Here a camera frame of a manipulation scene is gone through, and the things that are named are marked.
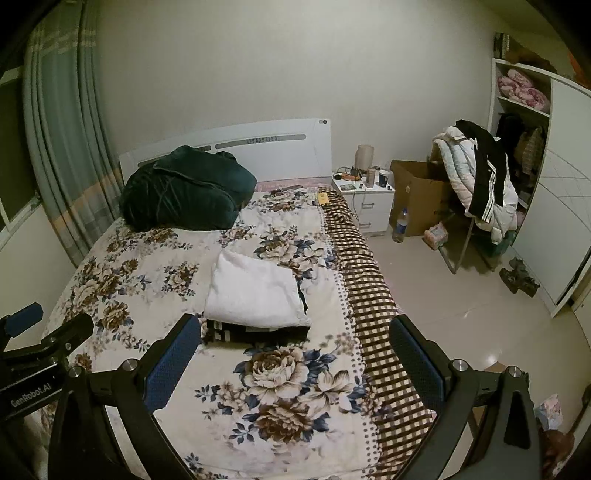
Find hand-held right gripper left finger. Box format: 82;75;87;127
48;314;204;480

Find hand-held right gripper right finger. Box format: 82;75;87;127
389;315;543;480

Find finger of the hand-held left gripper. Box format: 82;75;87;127
33;313;94;355
0;302;45;340

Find black patterned garment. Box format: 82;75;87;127
201;286;311;348

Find white knit sweater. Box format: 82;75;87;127
204;249;313;329

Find chair piled with clothes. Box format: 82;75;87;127
431;124;520;245

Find dark hanging clothes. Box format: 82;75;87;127
496;113;526;158

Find floral blanket with checked border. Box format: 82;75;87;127
39;185;438;480

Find metal folding chair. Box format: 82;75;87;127
438;217;505;276

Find pink tissue packet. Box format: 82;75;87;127
423;222;450;250

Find pair of dark shoes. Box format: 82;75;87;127
499;257;541;298

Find plastic water bottle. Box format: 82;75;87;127
392;208;411;244

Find pale printed packet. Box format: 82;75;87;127
534;394;565;431

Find green bag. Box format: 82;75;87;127
488;230;519;260

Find white nightstand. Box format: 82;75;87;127
331;176;397;239

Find dark green duvet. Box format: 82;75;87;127
119;145;258;232

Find cardboard box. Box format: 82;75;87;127
389;159;457;237

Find window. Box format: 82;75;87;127
0;69;43;234

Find grey-green curtain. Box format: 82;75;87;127
23;0;124;269

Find black jacket with white stripes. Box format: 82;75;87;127
454;119;509;223

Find white wardrobe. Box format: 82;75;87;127
486;57;591;318

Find white bed headboard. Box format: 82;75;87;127
118;118;334;186

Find plaid hanging garment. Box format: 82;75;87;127
514;126;546;177

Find pink floral quilt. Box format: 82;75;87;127
496;68;551;110

